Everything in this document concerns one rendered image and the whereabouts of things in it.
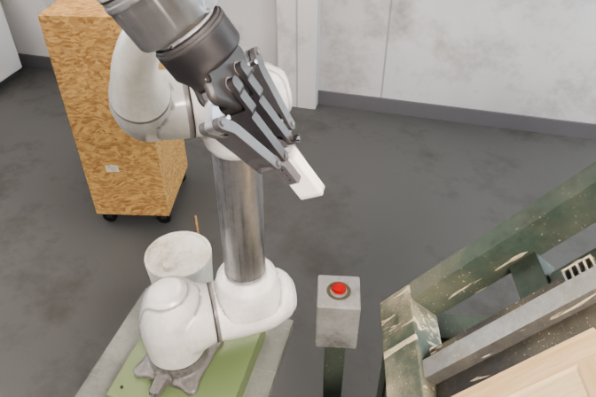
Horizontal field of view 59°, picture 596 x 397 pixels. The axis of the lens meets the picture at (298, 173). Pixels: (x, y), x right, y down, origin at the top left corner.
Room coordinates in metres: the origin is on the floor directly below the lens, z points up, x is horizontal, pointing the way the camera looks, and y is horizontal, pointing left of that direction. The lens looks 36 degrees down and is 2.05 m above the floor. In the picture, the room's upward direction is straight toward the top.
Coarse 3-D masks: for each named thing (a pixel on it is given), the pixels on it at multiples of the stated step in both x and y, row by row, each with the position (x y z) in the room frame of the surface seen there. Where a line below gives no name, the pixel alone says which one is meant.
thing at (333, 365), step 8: (328, 352) 0.95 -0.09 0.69; (336, 352) 0.95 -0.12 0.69; (344, 352) 0.95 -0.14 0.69; (328, 360) 0.95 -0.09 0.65; (336, 360) 0.95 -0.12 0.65; (328, 368) 0.95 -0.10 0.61; (336, 368) 0.95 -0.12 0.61; (328, 376) 0.95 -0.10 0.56; (336, 376) 0.95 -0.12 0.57; (328, 384) 0.95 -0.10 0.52; (336, 384) 0.95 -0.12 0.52; (328, 392) 0.95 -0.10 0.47; (336, 392) 0.95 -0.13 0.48
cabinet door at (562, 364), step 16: (576, 336) 0.65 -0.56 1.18; (592, 336) 0.63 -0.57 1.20; (544, 352) 0.65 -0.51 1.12; (560, 352) 0.63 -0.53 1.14; (576, 352) 0.62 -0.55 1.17; (592, 352) 0.60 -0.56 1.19; (512, 368) 0.65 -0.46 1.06; (528, 368) 0.64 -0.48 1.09; (544, 368) 0.62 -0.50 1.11; (560, 368) 0.60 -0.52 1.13; (576, 368) 0.59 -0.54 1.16; (592, 368) 0.58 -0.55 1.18; (480, 384) 0.66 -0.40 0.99; (496, 384) 0.64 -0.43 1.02; (512, 384) 0.62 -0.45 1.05; (528, 384) 0.61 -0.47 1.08; (544, 384) 0.59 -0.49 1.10; (560, 384) 0.58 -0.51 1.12; (576, 384) 0.56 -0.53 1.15; (592, 384) 0.55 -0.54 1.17
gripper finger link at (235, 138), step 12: (216, 120) 0.41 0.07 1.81; (228, 120) 0.42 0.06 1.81; (204, 132) 0.41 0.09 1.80; (228, 132) 0.41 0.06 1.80; (240, 132) 0.42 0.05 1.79; (228, 144) 0.42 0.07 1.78; (240, 144) 0.42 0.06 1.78; (252, 144) 0.43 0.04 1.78; (240, 156) 0.43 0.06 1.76; (252, 156) 0.43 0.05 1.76; (264, 156) 0.43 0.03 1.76; (276, 168) 0.43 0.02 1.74
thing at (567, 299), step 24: (576, 288) 0.73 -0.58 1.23; (528, 312) 0.74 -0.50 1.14; (552, 312) 0.71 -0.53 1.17; (576, 312) 0.71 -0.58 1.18; (480, 336) 0.75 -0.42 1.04; (504, 336) 0.72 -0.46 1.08; (528, 336) 0.71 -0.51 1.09; (432, 360) 0.76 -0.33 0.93; (456, 360) 0.73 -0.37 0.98; (480, 360) 0.72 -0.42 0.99
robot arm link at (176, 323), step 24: (168, 288) 0.85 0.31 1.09; (192, 288) 0.86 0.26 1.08; (144, 312) 0.81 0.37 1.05; (168, 312) 0.79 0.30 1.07; (192, 312) 0.81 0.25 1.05; (144, 336) 0.79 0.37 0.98; (168, 336) 0.77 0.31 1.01; (192, 336) 0.78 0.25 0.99; (216, 336) 0.80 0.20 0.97; (168, 360) 0.77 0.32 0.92; (192, 360) 0.79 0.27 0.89
